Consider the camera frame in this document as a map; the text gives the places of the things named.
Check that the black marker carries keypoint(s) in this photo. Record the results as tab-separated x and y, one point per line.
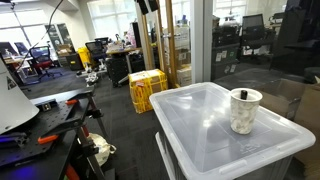
244	94

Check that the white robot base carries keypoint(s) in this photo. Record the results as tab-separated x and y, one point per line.
15	107

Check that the white patterned mug cup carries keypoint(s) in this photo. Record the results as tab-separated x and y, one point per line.
243	112

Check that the yellow taped cardboard box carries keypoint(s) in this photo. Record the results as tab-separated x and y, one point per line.
143	84

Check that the clear plastic bin lid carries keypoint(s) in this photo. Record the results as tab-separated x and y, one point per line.
196	121

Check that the black mesh office chair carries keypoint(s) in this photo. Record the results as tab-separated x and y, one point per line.
97	52

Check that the white plastic bag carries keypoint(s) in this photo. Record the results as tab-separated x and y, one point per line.
104	148

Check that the yellow bin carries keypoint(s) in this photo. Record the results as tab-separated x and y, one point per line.
85	57

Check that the black perforated work table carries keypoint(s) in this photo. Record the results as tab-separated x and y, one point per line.
23	158

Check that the black office chair red seat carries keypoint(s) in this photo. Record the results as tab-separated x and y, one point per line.
42	62

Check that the brown cardboard box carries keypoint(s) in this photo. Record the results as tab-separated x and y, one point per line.
300	103

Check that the clear plastic storage bin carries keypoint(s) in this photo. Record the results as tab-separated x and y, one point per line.
273	171

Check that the wooden door frame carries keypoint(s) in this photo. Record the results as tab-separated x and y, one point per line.
158	37

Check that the orange handled clamp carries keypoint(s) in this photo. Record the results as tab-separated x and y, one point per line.
44	140
71	102

